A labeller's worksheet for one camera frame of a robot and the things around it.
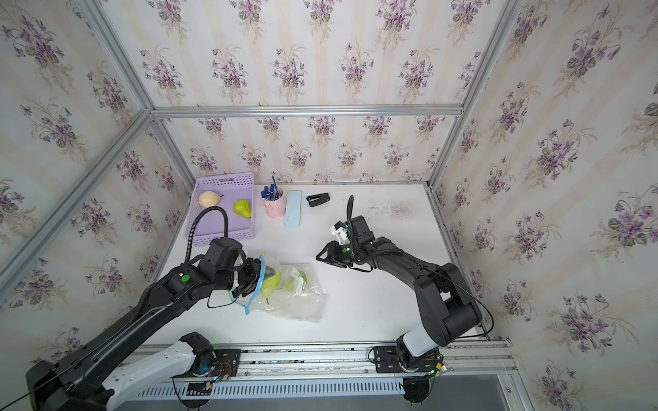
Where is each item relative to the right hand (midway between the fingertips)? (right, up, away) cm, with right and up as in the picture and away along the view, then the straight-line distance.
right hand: (325, 260), depth 84 cm
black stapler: (-5, +21, +27) cm, 35 cm away
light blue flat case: (-14, +16, +23) cm, 32 cm away
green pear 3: (-8, -6, -8) cm, 13 cm away
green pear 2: (-15, -5, -12) cm, 20 cm away
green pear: (-34, +18, +19) cm, 43 cm away
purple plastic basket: (-45, +27, +33) cm, 62 cm away
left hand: (-14, -3, -11) cm, 19 cm away
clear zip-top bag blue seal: (-5, -16, 0) cm, 17 cm away
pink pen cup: (-21, +17, +20) cm, 34 cm away
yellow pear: (-50, +21, +23) cm, 59 cm away
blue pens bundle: (-22, +23, +20) cm, 38 cm away
